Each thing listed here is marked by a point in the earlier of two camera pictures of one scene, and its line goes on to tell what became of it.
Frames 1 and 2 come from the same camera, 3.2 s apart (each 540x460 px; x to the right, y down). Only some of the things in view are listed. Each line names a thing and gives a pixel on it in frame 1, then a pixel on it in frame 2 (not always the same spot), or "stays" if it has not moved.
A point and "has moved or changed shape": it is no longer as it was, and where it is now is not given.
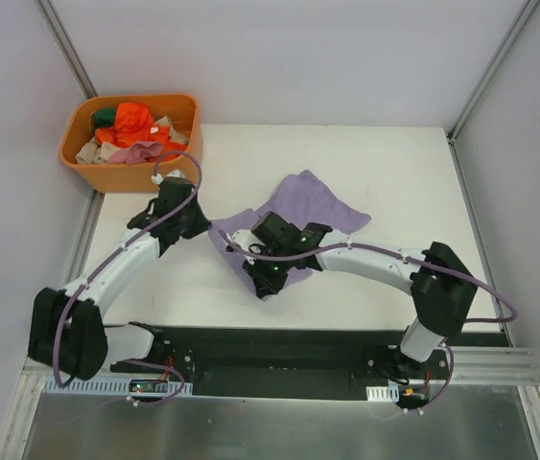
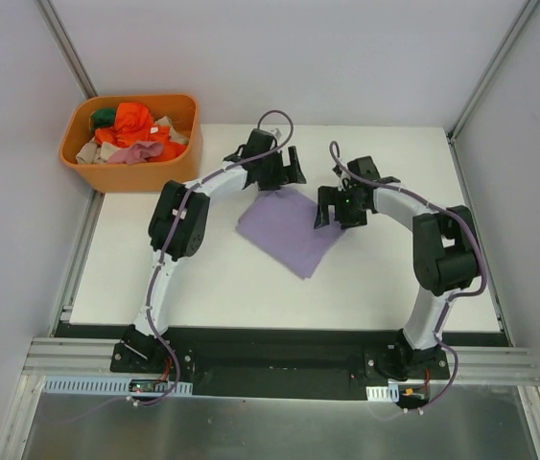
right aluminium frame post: x=471 y=101 stays
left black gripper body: x=195 y=225 to x=285 y=167
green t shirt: x=103 y=118 stays
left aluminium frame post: x=53 y=21 stays
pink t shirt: x=136 y=152 stays
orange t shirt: x=133 y=125 stays
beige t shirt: x=96 y=152 stays
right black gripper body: x=260 y=279 to x=330 y=206
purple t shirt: x=302 y=200 has moved or changed shape
